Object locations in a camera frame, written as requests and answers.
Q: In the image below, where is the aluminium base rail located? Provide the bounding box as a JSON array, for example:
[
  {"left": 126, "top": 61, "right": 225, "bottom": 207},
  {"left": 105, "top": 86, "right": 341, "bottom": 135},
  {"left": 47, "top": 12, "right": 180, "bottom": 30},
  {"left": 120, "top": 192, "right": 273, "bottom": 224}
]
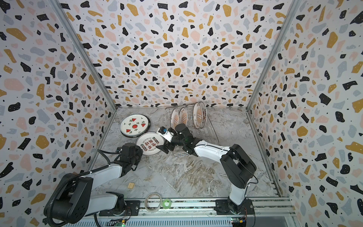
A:
[{"left": 53, "top": 196, "right": 297, "bottom": 227}]

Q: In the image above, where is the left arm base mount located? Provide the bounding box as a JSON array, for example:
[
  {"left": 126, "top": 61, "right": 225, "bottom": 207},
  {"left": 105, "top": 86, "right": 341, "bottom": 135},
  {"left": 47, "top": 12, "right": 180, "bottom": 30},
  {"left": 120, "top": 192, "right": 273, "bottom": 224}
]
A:
[{"left": 99, "top": 200, "right": 140, "bottom": 218}]

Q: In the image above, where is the watermelon blue rim plate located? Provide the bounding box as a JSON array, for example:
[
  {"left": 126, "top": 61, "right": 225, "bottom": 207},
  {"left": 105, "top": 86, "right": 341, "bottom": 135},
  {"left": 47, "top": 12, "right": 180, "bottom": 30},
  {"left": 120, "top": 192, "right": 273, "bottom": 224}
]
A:
[{"left": 119, "top": 114, "right": 150, "bottom": 136}]

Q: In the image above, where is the green tape roll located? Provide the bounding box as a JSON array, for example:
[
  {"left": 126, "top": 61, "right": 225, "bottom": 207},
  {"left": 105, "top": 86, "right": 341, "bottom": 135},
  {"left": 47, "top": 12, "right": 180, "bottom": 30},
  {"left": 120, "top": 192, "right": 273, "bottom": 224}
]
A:
[{"left": 162, "top": 198, "right": 172, "bottom": 209}]

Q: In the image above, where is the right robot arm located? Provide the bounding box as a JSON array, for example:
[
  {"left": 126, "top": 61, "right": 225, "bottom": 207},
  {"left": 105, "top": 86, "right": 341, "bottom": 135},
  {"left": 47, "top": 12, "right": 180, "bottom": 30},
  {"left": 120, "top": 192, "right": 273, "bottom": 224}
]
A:
[{"left": 157, "top": 124, "right": 257, "bottom": 214}]

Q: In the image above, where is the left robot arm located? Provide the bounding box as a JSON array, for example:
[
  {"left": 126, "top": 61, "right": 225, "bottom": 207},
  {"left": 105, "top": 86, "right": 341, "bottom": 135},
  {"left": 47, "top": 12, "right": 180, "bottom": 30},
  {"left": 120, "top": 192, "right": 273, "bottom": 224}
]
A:
[{"left": 43, "top": 143, "right": 143, "bottom": 227}]

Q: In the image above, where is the orange sunburst plate front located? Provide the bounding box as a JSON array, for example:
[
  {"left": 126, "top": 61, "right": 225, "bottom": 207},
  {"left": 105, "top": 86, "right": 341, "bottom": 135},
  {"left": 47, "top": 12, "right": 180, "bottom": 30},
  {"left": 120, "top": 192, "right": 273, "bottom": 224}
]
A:
[{"left": 171, "top": 108, "right": 179, "bottom": 129}]

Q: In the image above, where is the wire dish rack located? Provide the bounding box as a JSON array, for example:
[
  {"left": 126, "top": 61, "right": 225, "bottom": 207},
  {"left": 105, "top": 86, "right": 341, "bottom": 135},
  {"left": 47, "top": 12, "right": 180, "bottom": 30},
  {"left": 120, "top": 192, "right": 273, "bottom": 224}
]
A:
[{"left": 165, "top": 103, "right": 219, "bottom": 144}]

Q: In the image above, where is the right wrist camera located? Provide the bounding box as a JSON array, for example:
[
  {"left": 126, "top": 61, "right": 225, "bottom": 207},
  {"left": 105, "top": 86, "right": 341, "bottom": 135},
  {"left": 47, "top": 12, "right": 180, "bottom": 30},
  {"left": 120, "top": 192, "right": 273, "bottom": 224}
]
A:
[{"left": 157, "top": 126, "right": 174, "bottom": 142}]

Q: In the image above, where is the green rim eat plate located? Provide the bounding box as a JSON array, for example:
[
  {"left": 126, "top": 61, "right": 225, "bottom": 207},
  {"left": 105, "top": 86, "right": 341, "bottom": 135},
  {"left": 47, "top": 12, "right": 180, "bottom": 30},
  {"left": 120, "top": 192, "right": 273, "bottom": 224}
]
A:
[{"left": 136, "top": 132, "right": 164, "bottom": 156}]

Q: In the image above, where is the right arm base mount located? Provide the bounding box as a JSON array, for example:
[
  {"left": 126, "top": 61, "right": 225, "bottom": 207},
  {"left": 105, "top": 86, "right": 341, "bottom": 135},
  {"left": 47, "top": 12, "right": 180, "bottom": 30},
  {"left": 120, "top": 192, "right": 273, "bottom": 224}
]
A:
[{"left": 214, "top": 198, "right": 255, "bottom": 215}]

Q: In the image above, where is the clear tape roll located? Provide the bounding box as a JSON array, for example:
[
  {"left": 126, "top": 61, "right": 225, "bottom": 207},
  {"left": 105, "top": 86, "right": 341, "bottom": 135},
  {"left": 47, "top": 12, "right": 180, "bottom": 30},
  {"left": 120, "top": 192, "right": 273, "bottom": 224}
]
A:
[{"left": 144, "top": 193, "right": 162, "bottom": 213}]

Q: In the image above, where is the orange sunburst plate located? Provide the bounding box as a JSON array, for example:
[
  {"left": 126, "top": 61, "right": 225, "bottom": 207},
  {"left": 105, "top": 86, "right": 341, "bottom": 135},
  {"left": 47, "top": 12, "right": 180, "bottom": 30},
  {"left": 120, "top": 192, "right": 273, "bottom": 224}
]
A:
[
  {"left": 179, "top": 107, "right": 188, "bottom": 125},
  {"left": 192, "top": 103, "right": 203, "bottom": 129},
  {"left": 171, "top": 108, "right": 179, "bottom": 129}
]

